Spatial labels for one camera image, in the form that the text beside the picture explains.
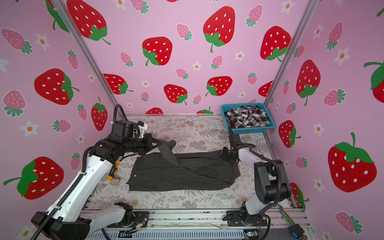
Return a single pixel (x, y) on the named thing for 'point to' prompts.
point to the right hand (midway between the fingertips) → (221, 155)
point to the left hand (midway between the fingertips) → (162, 141)
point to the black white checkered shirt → (245, 116)
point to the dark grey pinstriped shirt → (165, 170)
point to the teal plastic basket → (249, 130)
